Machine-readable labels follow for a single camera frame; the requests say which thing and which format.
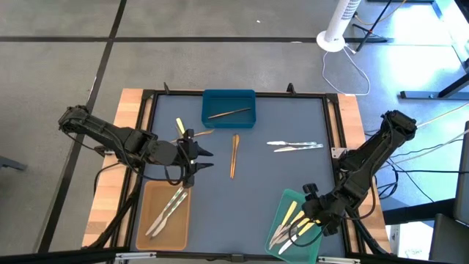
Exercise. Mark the black table frame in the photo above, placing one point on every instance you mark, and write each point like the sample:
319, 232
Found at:
176, 93

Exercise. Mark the grey-blue table mat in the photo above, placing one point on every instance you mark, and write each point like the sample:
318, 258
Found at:
238, 227

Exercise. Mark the green plastic bin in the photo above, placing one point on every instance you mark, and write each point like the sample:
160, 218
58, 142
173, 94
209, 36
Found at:
311, 251

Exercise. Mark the black rig crossbar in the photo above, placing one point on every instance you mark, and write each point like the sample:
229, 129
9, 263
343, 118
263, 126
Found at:
55, 258

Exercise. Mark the orange plastic bin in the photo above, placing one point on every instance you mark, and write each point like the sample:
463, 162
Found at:
176, 234

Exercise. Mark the grey furniture leg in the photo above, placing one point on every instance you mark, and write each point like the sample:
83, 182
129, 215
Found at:
11, 163

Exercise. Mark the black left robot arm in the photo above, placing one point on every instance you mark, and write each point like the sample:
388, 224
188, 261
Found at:
110, 133

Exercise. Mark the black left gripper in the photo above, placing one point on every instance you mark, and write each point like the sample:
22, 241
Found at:
185, 154

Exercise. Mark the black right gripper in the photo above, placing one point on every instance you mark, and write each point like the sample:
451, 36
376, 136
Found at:
324, 210

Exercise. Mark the grey box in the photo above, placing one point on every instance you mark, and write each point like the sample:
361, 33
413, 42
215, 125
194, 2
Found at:
447, 242

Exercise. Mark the white metal bracket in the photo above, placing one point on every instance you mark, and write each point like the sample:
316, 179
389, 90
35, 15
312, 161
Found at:
335, 153

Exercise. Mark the black desk leg frame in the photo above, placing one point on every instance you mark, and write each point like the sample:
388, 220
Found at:
421, 95

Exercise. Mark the white tower fan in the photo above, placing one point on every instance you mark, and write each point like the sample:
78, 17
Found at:
339, 22

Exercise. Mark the silver rail bracket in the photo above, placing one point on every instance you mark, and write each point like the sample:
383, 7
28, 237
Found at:
340, 260
135, 255

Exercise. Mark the blue plastic bin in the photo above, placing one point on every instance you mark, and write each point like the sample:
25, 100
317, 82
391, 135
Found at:
229, 122

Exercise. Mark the grey upright panel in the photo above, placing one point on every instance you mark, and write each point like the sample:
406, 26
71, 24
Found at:
462, 176

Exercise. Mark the black tripod stand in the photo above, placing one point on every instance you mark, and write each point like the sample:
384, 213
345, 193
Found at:
374, 25

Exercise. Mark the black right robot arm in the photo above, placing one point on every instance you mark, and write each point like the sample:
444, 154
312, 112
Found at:
366, 165

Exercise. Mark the black frame clamp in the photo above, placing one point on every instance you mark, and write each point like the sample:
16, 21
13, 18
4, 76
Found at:
166, 89
291, 88

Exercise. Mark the black floor beam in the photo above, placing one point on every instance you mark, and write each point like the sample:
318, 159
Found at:
417, 212

